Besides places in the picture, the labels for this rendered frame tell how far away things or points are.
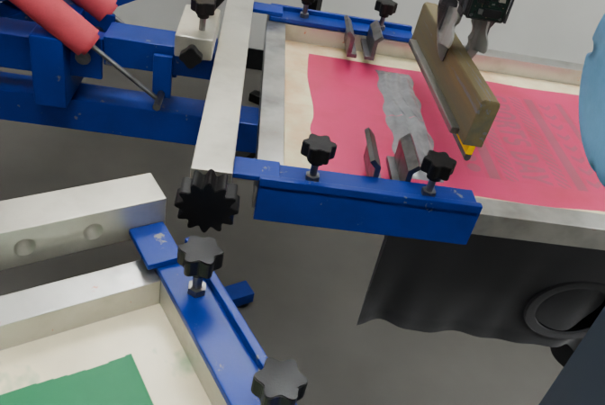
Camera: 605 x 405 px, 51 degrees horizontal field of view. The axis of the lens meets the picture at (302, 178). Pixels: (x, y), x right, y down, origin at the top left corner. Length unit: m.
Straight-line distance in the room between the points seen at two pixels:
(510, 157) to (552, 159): 0.08
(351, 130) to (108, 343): 0.56
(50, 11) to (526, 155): 0.79
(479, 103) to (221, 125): 0.36
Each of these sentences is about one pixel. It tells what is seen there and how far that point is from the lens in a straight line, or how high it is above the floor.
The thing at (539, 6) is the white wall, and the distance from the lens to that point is 3.39.
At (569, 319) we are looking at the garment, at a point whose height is 0.73.
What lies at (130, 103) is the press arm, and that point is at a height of 0.92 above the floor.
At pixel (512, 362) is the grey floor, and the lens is 2.15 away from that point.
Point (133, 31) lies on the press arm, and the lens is 1.07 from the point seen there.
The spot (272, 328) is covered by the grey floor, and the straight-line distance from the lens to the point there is 1.96.
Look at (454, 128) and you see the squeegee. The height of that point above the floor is 1.04.
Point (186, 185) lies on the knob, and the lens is 0.74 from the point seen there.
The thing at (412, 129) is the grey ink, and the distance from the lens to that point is 1.09.
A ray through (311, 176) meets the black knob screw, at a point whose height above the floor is 1.01.
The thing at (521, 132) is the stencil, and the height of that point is 0.96.
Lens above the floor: 1.49
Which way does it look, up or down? 36 degrees down
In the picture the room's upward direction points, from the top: 12 degrees clockwise
